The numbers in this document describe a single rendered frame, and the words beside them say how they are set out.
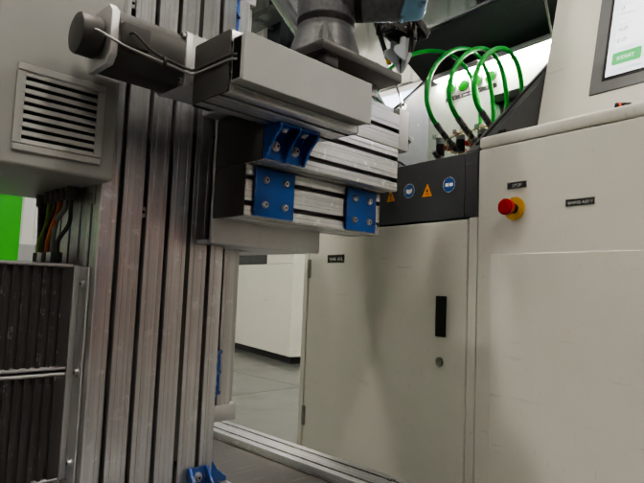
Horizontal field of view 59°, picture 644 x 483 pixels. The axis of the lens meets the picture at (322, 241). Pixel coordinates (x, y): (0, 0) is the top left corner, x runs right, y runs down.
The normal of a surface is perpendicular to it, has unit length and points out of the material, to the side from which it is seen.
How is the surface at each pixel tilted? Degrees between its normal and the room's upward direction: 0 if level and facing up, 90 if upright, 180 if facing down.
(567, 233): 90
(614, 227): 90
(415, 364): 90
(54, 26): 90
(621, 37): 76
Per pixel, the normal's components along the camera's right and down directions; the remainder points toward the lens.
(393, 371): -0.80, -0.08
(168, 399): 0.70, -0.03
